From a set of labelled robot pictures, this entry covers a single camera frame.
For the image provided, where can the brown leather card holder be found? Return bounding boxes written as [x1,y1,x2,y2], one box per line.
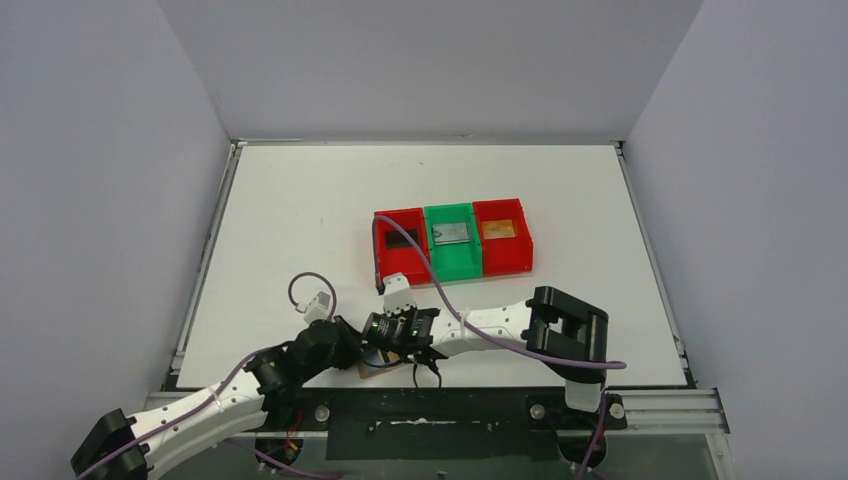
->
[356,349,411,379]

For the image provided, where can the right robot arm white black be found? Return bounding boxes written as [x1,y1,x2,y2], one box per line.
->
[362,286,624,427]

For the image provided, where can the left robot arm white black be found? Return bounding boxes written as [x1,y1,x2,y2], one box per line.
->
[70,316,361,479]

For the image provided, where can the black card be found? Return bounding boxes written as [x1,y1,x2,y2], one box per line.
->
[384,229,419,249]

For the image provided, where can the silver grey card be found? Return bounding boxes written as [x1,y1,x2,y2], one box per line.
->
[431,222,471,245]

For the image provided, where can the orange gold card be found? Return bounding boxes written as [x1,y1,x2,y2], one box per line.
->
[480,219,516,240]

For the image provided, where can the left red bin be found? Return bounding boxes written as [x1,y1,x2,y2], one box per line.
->
[372,207,431,285]

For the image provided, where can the red bin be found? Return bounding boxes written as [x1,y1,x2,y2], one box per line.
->
[372,207,431,285]
[472,198,534,277]

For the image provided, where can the green middle bin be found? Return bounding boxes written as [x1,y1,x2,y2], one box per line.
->
[424,203,483,282]

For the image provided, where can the right red bin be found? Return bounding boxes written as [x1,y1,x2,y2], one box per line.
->
[472,198,534,277]

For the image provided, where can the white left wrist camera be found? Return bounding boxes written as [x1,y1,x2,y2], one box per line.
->
[298,291,332,319]

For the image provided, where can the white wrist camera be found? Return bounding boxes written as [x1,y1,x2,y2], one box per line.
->
[382,273,417,315]
[298,291,332,319]

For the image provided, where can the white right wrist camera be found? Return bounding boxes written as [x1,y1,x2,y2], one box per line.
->
[382,273,417,315]

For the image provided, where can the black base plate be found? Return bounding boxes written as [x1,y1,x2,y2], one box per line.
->
[246,387,628,466]

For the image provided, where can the aluminium frame rail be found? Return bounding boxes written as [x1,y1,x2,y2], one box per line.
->
[132,389,730,439]

